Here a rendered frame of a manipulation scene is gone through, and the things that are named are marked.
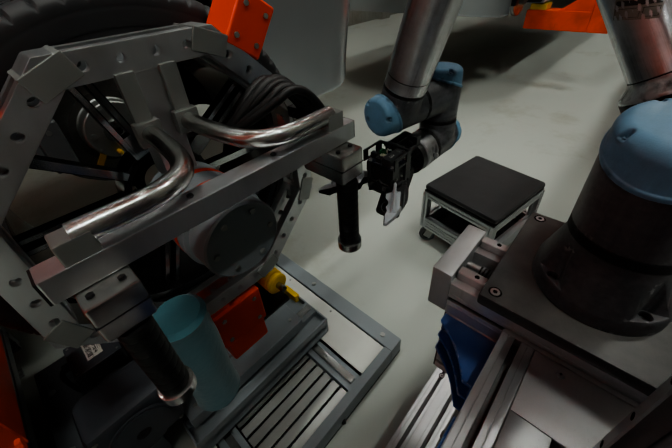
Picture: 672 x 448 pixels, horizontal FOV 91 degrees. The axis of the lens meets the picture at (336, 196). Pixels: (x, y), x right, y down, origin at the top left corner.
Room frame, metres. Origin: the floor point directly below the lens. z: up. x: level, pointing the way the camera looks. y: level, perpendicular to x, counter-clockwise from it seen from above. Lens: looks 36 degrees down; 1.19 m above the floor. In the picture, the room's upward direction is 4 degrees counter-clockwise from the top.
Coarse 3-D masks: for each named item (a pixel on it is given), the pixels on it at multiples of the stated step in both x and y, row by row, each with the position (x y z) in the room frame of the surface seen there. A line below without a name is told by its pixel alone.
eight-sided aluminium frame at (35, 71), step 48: (48, 48) 0.44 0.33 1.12; (96, 48) 0.44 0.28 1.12; (144, 48) 0.48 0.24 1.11; (192, 48) 0.52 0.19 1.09; (0, 96) 0.40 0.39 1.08; (48, 96) 0.39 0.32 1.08; (0, 144) 0.35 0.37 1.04; (0, 192) 0.33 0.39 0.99; (288, 192) 0.66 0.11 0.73; (0, 240) 0.31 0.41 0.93; (0, 288) 0.29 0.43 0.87; (240, 288) 0.49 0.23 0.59; (48, 336) 0.29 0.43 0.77; (96, 336) 0.32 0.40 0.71
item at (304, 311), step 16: (288, 288) 0.82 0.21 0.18; (288, 304) 0.77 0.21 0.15; (304, 304) 0.75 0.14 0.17; (304, 320) 0.69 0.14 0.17; (320, 320) 0.70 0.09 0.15; (304, 336) 0.64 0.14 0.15; (320, 336) 0.66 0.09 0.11; (288, 352) 0.59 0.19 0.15; (304, 352) 0.60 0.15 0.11; (272, 368) 0.54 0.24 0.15; (288, 368) 0.55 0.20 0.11; (256, 384) 0.49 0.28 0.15; (272, 384) 0.51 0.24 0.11; (240, 400) 0.45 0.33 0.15; (256, 400) 0.46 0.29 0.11; (224, 416) 0.40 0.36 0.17; (240, 416) 0.42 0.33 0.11; (192, 432) 0.38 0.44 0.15; (208, 432) 0.37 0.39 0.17; (224, 432) 0.38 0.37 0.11
